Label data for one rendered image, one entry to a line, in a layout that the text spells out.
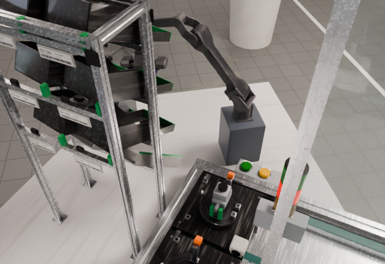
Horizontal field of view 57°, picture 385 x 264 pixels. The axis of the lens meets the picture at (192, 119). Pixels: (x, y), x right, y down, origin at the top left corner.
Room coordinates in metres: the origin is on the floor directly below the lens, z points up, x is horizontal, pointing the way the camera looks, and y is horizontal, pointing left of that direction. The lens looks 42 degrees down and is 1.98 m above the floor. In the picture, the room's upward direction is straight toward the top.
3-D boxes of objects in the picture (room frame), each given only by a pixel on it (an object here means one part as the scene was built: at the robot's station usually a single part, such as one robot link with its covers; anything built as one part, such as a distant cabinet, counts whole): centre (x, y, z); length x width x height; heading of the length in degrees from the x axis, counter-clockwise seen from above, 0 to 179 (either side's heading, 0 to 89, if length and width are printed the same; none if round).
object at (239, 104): (1.03, -0.19, 1.15); 0.09 x 0.07 x 0.06; 153
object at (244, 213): (0.67, -0.09, 0.96); 0.24 x 0.24 x 0.02; 65
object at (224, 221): (0.67, -0.09, 0.98); 0.14 x 0.14 x 0.02
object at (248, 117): (1.03, -0.19, 1.09); 0.07 x 0.07 x 0.06; 11
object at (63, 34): (0.71, 0.29, 1.26); 0.36 x 0.21 x 0.80; 65
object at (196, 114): (1.02, -0.15, 0.84); 0.90 x 0.70 x 0.03; 11
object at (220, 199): (0.66, -0.09, 1.06); 0.08 x 0.04 x 0.07; 155
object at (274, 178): (0.83, -0.26, 0.93); 0.21 x 0.07 x 0.06; 65
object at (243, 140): (1.03, -0.19, 0.96); 0.14 x 0.14 x 0.20; 11
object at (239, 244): (0.54, -0.14, 0.97); 0.05 x 0.05 x 0.04; 65
